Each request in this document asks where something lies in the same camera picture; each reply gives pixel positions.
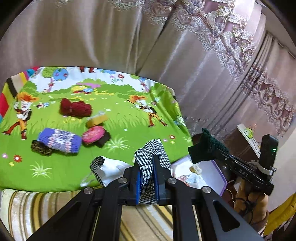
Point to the purple cardboard box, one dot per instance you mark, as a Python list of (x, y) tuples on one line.
[(210, 177)]

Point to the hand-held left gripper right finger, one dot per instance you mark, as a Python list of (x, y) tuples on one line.
[(156, 183)]

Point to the dark green knit cloth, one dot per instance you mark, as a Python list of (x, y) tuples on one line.
[(205, 148)]

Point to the green toy device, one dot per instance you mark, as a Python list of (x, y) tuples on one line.
[(248, 131)]

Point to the yellow cloth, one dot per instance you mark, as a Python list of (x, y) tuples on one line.
[(282, 213)]

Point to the pink red printed cloth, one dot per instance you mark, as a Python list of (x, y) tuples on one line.
[(183, 179)]

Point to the beige satin curtain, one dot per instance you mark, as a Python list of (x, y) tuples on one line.
[(81, 32)]

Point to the green cartoon printed blanket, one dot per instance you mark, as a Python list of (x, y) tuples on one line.
[(69, 166)]

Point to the beige striped bedspread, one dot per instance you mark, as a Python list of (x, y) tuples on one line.
[(46, 208)]

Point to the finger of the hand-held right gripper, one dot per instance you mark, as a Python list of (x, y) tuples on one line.
[(223, 154)]

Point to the blue patterned knit sleeve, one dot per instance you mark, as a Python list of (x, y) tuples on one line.
[(60, 140)]

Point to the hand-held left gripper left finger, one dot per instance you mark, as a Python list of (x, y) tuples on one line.
[(138, 183)]

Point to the red knit hat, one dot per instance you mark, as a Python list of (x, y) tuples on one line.
[(75, 108)]

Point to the yellow sponge with hole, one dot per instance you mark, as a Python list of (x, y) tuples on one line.
[(97, 120)]

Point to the person's right hand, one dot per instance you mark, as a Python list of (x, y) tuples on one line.
[(252, 201)]

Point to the embroidered lace curtain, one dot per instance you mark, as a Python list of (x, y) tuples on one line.
[(219, 64)]

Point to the houndstooth cloth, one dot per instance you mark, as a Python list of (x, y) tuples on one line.
[(150, 150)]

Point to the leopard print pouch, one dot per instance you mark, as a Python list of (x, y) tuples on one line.
[(40, 148)]

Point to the pink and black knitted item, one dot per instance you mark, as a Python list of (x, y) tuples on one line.
[(104, 140)]

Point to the pale-topped yellow sponge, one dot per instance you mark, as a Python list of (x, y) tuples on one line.
[(195, 169)]

